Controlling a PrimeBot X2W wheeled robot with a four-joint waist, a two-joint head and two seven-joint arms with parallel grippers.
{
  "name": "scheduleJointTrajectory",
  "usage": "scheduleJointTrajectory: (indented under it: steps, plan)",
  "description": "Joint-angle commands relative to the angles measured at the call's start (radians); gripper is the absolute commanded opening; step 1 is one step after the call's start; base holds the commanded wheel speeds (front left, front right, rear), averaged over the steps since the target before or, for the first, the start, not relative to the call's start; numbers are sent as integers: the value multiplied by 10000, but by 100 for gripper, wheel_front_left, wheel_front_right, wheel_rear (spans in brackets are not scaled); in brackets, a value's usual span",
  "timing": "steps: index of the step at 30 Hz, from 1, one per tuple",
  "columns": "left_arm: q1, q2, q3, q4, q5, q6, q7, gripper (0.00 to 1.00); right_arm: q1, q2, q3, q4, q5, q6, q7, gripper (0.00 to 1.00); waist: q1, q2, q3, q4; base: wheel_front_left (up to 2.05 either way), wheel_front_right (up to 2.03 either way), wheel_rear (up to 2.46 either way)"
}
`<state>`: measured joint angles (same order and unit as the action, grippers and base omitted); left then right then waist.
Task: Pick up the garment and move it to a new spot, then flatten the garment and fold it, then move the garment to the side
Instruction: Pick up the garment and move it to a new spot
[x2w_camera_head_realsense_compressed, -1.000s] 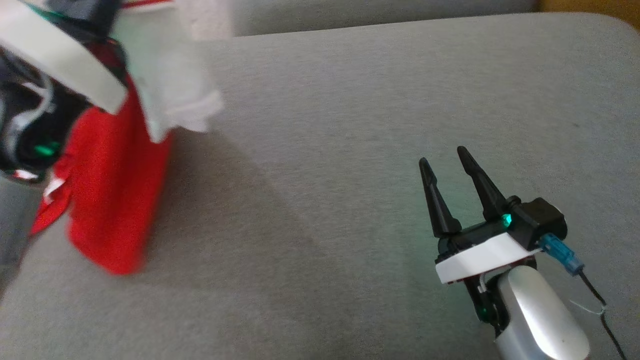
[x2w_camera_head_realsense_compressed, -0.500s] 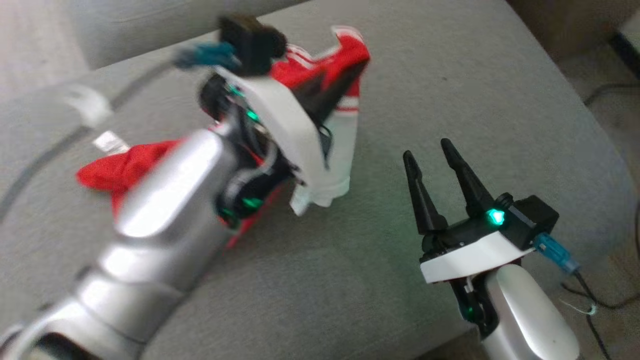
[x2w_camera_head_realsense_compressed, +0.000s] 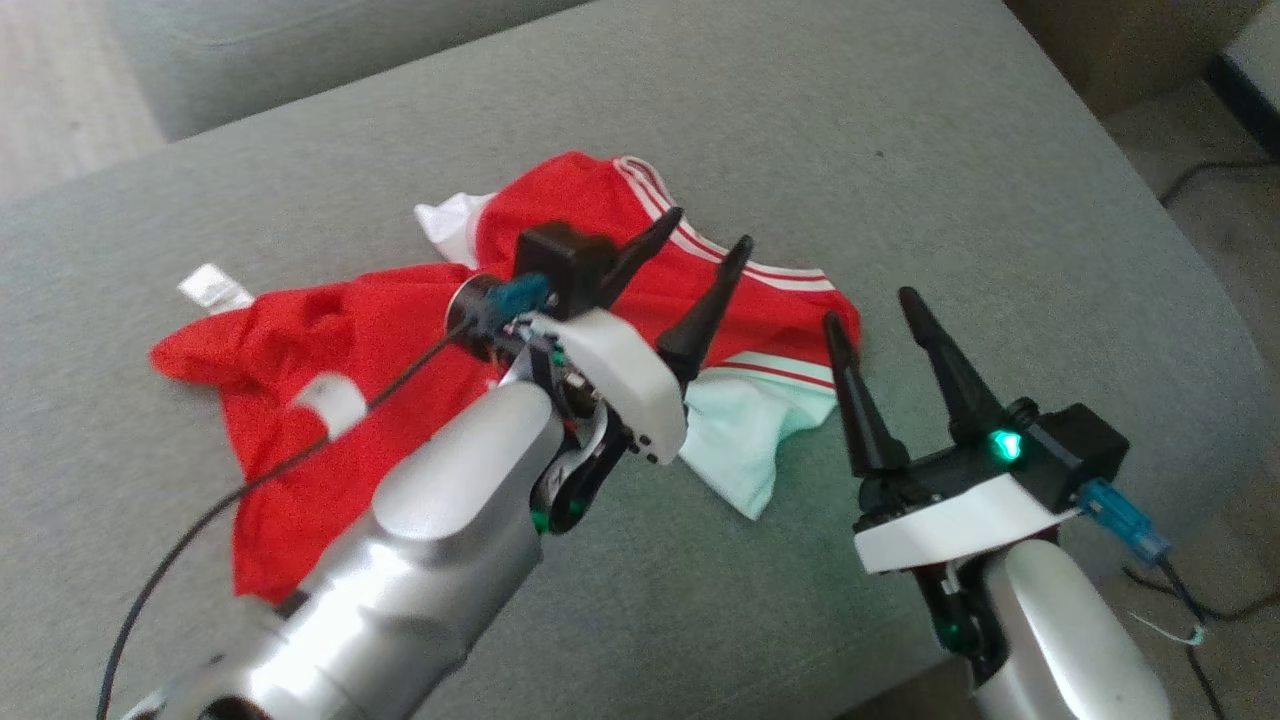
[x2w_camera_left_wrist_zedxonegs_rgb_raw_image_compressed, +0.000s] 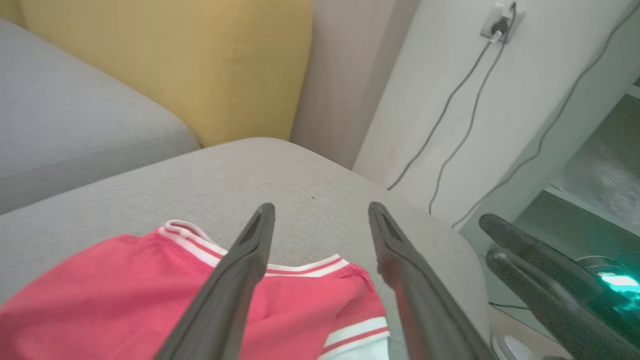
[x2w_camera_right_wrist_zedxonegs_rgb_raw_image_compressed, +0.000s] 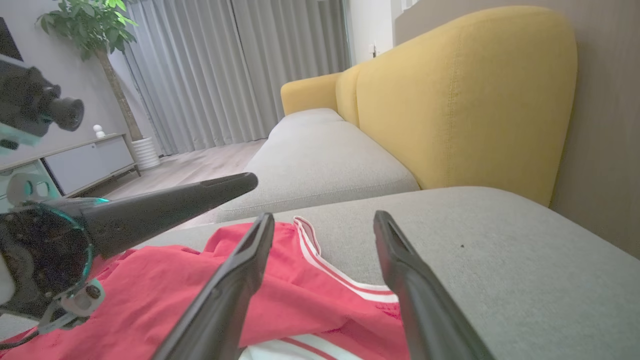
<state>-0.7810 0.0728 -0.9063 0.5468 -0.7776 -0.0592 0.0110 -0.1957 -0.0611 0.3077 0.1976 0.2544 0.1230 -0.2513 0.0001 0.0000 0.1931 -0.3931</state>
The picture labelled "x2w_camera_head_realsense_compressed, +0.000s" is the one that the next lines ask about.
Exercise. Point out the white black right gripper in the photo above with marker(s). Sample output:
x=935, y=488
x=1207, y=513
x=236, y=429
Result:
x=950, y=520

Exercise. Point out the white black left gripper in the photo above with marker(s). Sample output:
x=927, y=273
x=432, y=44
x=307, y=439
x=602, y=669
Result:
x=620, y=380

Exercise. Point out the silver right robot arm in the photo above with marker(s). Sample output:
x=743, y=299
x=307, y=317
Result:
x=1060, y=640

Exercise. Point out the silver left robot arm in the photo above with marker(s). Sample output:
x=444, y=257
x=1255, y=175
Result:
x=430, y=580

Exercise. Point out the grey fabric sofa seat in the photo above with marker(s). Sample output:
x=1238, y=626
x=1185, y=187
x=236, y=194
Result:
x=900, y=130

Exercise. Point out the brown wooden furniture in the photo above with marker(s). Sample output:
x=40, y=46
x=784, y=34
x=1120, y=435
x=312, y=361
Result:
x=1120, y=50

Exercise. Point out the grey fabric sofa cushion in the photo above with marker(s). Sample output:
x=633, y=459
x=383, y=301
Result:
x=300, y=50

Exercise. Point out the white black-edged object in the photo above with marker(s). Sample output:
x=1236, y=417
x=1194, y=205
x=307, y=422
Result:
x=1245, y=95

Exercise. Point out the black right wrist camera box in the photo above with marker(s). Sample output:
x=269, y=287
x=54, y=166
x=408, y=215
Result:
x=1080, y=450

